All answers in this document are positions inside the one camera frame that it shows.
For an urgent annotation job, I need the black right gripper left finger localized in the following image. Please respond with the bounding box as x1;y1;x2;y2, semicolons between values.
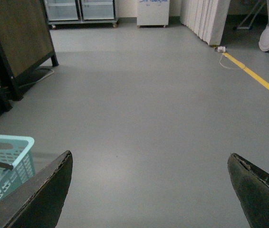
0;151;73;228

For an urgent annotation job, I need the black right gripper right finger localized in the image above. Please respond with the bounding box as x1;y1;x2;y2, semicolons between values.
228;153;269;228

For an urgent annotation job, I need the light blue plastic basket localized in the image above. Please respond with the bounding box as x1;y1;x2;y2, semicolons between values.
0;135;35;200

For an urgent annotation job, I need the white power strip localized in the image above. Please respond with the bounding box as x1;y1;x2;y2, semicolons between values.
217;46;226;53

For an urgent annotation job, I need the wooden black framed shelf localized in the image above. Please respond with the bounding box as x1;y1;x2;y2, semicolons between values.
0;0;58;115

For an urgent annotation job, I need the white folding partition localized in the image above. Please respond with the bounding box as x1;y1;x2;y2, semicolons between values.
180;0;230;46

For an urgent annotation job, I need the glass door cabinet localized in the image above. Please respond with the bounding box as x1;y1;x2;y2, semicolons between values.
44;0;119;29

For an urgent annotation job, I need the white chest freezer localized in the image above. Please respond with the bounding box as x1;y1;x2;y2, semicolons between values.
136;0;170;28

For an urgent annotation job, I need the white cable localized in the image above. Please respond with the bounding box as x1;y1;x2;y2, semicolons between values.
219;52;246;70

